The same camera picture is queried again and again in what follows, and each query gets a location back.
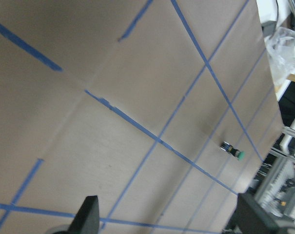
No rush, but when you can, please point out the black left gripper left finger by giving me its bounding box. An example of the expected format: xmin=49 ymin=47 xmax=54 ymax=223
xmin=66 ymin=195 xmax=99 ymax=234

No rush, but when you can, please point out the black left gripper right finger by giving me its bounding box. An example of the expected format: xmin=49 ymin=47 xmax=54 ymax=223
xmin=236 ymin=193 xmax=284 ymax=234

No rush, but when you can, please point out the green push button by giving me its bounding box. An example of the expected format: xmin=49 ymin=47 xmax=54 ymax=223
xmin=220 ymin=141 xmax=245 ymax=160

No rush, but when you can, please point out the brown paper table cover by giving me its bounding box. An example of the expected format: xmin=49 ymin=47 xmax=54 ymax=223
xmin=0 ymin=0 xmax=283 ymax=234

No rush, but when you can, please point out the clear plastic bag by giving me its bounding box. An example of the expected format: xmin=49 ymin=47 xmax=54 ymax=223
xmin=266 ymin=27 xmax=295 ymax=86

